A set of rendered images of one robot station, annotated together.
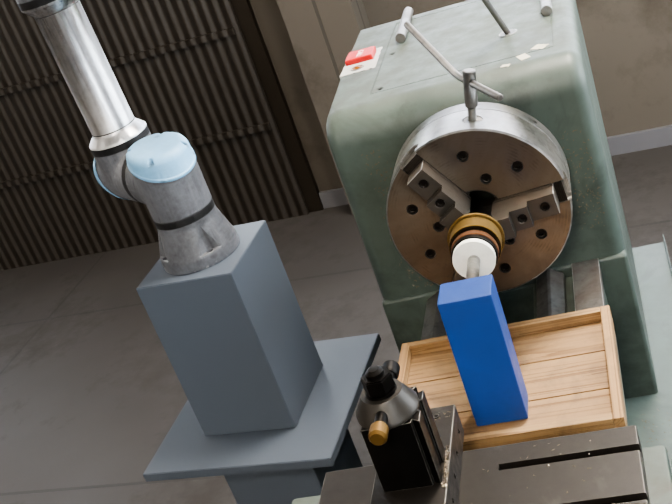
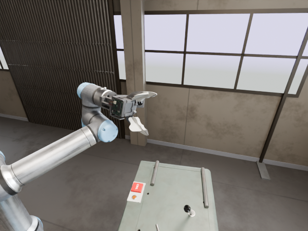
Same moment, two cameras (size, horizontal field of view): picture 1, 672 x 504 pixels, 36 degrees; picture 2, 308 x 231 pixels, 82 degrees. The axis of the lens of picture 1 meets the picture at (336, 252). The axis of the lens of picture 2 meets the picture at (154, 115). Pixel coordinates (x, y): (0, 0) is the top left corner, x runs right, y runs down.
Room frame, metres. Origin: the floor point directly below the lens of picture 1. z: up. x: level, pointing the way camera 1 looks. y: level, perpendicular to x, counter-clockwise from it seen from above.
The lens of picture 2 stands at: (1.41, -0.19, 2.12)
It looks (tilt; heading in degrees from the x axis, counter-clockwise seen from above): 28 degrees down; 352
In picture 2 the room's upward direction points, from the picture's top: straight up
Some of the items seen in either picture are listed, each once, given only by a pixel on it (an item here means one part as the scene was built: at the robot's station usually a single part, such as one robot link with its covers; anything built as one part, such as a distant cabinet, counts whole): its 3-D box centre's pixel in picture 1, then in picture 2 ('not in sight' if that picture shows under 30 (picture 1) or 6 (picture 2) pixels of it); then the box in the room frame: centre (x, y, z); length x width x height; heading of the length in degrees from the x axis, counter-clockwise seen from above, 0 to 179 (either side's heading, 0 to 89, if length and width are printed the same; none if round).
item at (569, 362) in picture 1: (503, 386); not in sight; (1.38, -0.18, 0.88); 0.36 x 0.30 x 0.04; 72
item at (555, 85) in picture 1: (478, 127); (169, 222); (2.03, -0.37, 1.06); 0.59 x 0.48 x 0.39; 162
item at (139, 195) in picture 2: (365, 73); (136, 194); (2.11, -0.19, 1.23); 0.13 x 0.08 x 0.06; 162
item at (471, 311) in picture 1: (484, 351); not in sight; (1.31, -0.16, 1.00); 0.08 x 0.06 x 0.23; 72
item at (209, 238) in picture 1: (192, 230); not in sight; (1.81, 0.24, 1.15); 0.15 x 0.15 x 0.10
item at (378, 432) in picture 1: (379, 427); not in sight; (1.03, 0.02, 1.13); 0.04 x 0.02 x 0.02; 162
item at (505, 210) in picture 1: (529, 207); not in sight; (1.54, -0.33, 1.09); 0.12 x 0.11 x 0.05; 72
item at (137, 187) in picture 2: (361, 57); (137, 187); (2.14, -0.19, 1.26); 0.06 x 0.06 x 0.02; 72
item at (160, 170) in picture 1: (166, 174); not in sight; (1.81, 0.24, 1.27); 0.13 x 0.12 x 0.14; 31
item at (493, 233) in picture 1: (475, 243); not in sight; (1.50, -0.22, 1.08); 0.09 x 0.09 x 0.09; 72
